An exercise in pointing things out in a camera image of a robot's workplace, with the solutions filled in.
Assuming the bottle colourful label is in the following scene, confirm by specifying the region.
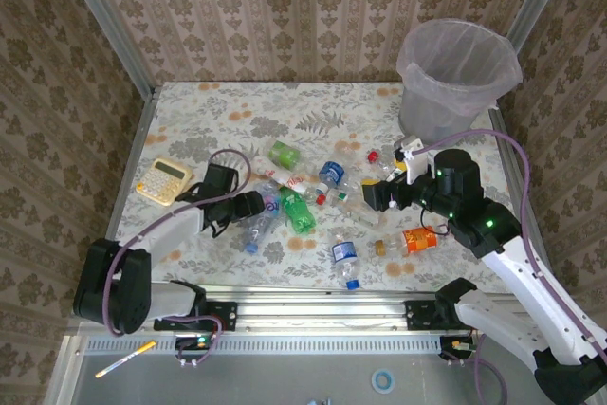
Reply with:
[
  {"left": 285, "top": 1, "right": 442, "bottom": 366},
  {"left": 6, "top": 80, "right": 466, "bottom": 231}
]
[{"left": 242, "top": 181, "right": 282, "bottom": 254}]

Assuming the blue tape roll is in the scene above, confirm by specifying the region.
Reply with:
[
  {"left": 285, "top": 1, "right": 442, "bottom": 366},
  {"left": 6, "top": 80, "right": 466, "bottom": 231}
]
[{"left": 371, "top": 369, "right": 397, "bottom": 395}]

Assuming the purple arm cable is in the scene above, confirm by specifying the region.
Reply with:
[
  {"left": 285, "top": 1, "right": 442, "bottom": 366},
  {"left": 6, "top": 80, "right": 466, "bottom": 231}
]
[
  {"left": 414, "top": 129, "right": 607, "bottom": 405},
  {"left": 103, "top": 148, "right": 252, "bottom": 368}
]

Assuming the clear bottle green white label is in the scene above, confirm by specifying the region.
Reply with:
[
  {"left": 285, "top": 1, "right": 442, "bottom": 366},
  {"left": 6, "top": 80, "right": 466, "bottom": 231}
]
[{"left": 326, "top": 189, "right": 386, "bottom": 230}]

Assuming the yellow and white pen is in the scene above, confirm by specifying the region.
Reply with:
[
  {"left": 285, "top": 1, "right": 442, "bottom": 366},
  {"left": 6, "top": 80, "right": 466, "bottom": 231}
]
[{"left": 94, "top": 339, "right": 157, "bottom": 379}]

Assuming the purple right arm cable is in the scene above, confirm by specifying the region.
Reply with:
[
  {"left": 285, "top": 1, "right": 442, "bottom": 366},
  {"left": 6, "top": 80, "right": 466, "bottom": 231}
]
[{"left": 414, "top": 129, "right": 607, "bottom": 405}]

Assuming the grey waste bin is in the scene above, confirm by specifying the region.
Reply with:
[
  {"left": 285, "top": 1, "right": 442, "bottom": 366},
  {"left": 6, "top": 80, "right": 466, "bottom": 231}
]
[{"left": 396, "top": 20, "right": 523, "bottom": 146}]

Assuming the Pocari Sweat clear bottle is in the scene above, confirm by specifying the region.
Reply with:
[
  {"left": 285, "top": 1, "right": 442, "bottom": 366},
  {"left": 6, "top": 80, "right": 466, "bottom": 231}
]
[{"left": 316, "top": 138, "right": 361, "bottom": 193}]

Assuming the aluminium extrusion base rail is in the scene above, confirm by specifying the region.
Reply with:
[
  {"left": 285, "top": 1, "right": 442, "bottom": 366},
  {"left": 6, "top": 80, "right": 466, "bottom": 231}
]
[{"left": 65, "top": 284, "right": 589, "bottom": 336}]

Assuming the translucent pink bin liner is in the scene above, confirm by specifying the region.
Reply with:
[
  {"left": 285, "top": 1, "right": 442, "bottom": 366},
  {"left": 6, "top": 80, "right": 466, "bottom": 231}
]
[{"left": 395, "top": 19, "right": 524, "bottom": 117}]

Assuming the small controller board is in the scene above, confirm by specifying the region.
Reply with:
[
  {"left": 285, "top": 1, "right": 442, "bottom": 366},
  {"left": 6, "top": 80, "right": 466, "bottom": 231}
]
[
  {"left": 439, "top": 336, "right": 478, "bottom": 359},
  {"left": 174, "top": 334, "right": 214, "bottom": 354}
]

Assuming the grey slotted cable duct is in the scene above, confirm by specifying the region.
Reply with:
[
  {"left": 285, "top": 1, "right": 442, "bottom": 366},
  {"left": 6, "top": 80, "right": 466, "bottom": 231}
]
[{"left": 84, "top": 334, "right": 445, "bottom": 357}]

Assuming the orange label bottle tan cap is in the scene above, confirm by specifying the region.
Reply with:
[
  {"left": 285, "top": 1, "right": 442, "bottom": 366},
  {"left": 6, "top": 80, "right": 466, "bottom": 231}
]
[{"left": 374, "top": 225, "right": 437, "bottom": 257}]

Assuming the clear bottle with red cap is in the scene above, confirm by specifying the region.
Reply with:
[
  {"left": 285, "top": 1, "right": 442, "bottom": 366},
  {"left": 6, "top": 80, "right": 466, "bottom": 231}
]
[{"left": 367, "top": 150, "right": 397, "bottom": 174}]

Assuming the green plastic bottle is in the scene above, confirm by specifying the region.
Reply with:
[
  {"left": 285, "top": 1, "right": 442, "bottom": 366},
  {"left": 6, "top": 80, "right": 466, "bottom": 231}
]
[{"left": 278, "top": 186, "right": 318, "bottom": 235}]

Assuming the floral patterned tablecloth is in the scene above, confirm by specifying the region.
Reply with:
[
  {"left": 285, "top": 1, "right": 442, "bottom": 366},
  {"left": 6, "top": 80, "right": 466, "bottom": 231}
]
[{"left": 101, "top": 81, "right": 521, "bottom": 293}]

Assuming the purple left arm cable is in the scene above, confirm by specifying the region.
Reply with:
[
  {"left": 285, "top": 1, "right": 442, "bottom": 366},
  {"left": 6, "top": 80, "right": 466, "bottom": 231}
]
[{"left": 103, "top": 148, "right": 252, "bottom": 368}]

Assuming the milky white bottle red print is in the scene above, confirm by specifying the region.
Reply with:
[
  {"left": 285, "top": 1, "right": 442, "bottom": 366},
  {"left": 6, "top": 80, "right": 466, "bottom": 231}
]
[{"left": 249, "top": 156, "right": 328, "bottom": 207}]

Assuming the yellow calculator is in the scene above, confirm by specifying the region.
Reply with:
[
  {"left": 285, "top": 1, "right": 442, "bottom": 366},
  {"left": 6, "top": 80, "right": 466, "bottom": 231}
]
[{"left": 136, "top": 156, "right": 194, "bottom": 207}]

